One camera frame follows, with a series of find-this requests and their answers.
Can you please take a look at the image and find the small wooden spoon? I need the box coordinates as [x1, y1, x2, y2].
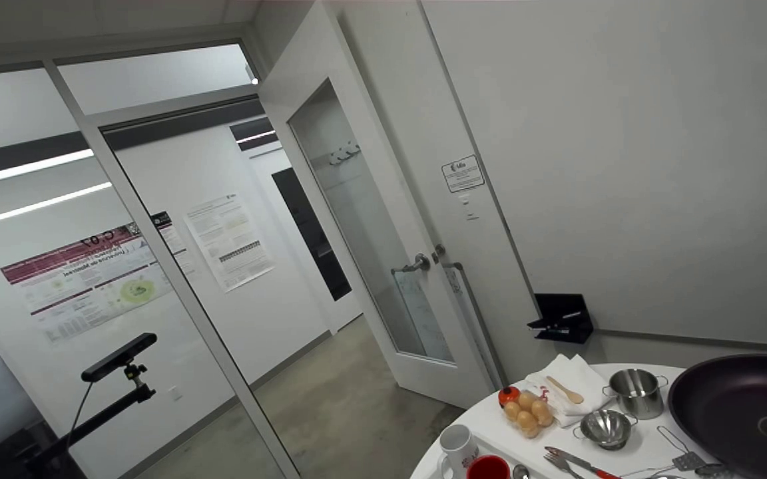
[543, 372, 587, 407]

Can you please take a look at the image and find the small steel bowl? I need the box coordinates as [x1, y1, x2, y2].
[571, 406, 639, 455]

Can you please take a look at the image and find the white door with glass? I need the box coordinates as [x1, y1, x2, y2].
[258, 0, 498, 412]

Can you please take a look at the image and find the dark corridor door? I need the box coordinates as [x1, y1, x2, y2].
[269, 166, 357, 304]

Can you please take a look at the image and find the small white door sign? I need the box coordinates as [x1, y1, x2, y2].
[439, 153, 489, 195]

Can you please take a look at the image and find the white ceramic mug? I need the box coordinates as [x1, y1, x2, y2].
[439, 423, 485, 479]

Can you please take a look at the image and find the white folded napkin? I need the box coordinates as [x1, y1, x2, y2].
[522, 352, 615, 432]

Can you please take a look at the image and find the red enamel mug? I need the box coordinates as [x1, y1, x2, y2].
[466, 452, 514, 479]

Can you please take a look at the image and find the small steel pot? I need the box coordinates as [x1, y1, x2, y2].
[603, 368, 670, 423]

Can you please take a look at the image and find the steel spatula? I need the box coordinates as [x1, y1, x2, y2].
[655, 423, 715, 477]

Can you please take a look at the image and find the black frying pan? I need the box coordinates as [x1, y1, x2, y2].
[665, 354, 767, 479]

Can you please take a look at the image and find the silver door lever handle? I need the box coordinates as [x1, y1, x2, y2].
[389, 250, 435, 277]

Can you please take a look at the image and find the white paper wall notice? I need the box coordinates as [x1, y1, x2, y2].
[184, 190, 277, 292]

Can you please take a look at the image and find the black wall marker holder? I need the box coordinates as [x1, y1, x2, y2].
[527, 290, 595, 347]

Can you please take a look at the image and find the red handled knife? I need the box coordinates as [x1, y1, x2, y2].
[541, 445, 623, 479]

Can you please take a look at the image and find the black stereo camera bar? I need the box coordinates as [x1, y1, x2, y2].
[76, 331, 160, 387]

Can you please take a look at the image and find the maroon header wall poster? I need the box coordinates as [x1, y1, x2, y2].
[0, 218, 172, 347]

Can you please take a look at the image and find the black camera stand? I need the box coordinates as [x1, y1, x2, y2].
[23, 359, 160, 479]

